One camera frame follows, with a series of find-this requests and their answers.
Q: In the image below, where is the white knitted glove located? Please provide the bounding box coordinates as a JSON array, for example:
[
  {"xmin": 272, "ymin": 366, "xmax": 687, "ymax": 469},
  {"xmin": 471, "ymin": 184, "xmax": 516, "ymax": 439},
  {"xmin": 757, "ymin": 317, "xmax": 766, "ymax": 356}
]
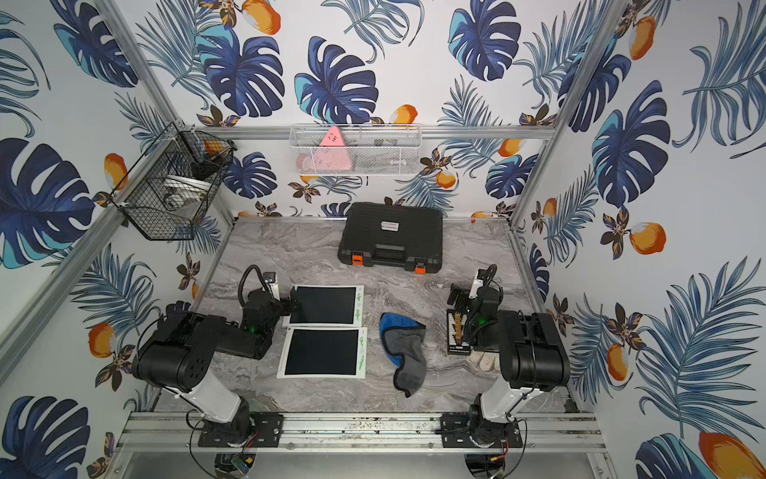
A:
[{"xmin": 468, "ymin": 350, "xmax": 500, "ymax": 372}]

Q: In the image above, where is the white drawing tablet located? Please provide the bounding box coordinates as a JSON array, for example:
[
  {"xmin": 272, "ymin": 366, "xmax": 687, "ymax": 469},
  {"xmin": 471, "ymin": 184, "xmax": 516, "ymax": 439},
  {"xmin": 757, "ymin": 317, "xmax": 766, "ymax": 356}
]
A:
[
  {"xmin": 276, "ymin": 327, "xmax": 368, "ymax": 379},
  {"xmin": 282, "ymin": 285, "xmax": 364, "ymax": 327}
]

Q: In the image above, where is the white mesh wall basket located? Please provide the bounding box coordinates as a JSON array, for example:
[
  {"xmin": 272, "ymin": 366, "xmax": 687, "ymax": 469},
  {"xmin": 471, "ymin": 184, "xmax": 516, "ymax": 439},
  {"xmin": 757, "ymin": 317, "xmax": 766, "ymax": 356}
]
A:
[{"xmin": 289, "ymin": 124, "xmax": 423, "ymax": 177}]

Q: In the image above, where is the black plastic tool case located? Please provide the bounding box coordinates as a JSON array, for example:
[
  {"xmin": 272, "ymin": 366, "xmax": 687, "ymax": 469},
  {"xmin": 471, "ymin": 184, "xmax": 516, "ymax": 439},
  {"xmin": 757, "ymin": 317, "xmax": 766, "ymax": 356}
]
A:
[{"xmin": 337, "ymin": 202, "xmax": 444, "ymax": 275}]

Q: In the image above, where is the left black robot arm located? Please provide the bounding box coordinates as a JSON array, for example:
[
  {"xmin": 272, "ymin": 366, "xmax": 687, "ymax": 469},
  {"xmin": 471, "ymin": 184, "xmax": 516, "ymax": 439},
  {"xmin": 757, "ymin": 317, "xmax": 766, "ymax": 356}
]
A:
[{"xmin": 133, "ymin": 265, "xmax": 289, "ymax": 450}]

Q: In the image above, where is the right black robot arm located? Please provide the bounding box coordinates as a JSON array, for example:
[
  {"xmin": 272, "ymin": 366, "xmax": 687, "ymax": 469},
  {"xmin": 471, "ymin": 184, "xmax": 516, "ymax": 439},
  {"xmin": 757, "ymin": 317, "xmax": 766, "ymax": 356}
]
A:
[{"xmin": 439, "ymin": 265, "xmax": 571, "ymax": 451}]

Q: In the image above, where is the blue grey microfibre cloth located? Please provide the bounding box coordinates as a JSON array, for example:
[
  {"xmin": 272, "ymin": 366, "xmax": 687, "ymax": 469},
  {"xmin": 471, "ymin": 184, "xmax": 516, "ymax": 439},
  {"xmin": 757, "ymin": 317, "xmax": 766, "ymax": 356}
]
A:
[{"xmin": 379, "ymin": 313, "xmax": 427, "ymax": 398}]

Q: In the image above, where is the pink triangular card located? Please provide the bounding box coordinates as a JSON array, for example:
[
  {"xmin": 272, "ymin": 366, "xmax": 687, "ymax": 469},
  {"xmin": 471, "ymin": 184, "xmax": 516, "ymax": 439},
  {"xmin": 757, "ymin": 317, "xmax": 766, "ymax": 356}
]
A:
[{"xmin": 306, "ymin": 126, "xmax": 353, "ymax": 173}]

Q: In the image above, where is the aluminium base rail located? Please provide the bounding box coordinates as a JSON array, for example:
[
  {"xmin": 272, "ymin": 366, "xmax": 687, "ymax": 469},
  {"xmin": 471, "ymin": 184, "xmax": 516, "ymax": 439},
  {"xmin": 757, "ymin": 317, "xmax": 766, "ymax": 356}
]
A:
[{"xmin": 116, "ymin": 412, "xmax": 606, "ymax": 454}]

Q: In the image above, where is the black wire basket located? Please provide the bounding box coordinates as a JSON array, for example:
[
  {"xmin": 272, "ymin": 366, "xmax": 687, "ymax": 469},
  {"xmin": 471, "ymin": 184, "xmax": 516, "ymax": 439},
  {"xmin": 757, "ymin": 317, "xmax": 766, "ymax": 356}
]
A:
[{"xmin": 107, "ymin": 123, "xmax": 237, "ymax": 241}]

